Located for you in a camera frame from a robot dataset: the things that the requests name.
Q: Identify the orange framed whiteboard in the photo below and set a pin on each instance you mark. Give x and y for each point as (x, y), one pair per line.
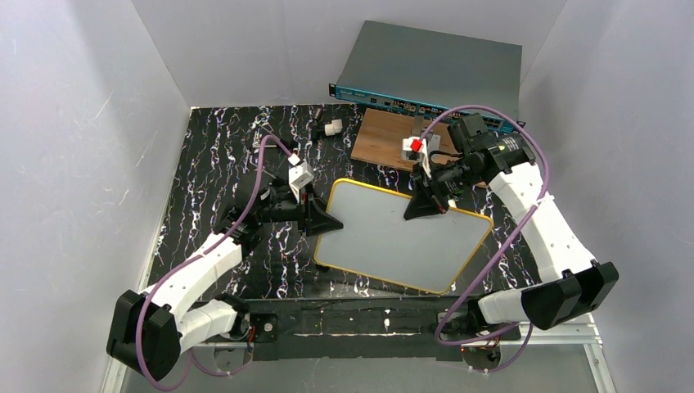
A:
(426, 254)

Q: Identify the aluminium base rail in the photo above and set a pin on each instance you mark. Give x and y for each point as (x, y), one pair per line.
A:
(380, 328)

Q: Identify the grey metal bracket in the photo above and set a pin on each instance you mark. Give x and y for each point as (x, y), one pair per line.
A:
(418, 130)

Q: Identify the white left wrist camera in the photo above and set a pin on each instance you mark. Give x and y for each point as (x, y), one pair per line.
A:
(299, 176)

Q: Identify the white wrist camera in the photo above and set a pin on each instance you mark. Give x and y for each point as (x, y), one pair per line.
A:
(416, 149)
(299, 176)

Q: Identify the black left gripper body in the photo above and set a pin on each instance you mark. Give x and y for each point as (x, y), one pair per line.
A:
(311, 211)

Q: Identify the brown wooden board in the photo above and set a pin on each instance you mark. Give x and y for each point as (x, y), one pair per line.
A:
(379, 138)

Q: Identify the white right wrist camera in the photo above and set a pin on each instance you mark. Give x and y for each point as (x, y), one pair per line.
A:
(416, 149)

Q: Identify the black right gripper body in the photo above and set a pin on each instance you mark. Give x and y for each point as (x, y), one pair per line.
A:
(431, 191)

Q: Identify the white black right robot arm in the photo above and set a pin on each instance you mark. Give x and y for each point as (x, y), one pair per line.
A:
(572, 281)

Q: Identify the white black pipe fitting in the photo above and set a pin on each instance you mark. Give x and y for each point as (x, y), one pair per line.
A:
(318, 129)

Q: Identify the teal network switch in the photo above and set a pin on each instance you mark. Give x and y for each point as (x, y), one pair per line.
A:
(412, 71)

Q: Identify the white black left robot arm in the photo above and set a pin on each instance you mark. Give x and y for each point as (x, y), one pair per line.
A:
(151, 329)

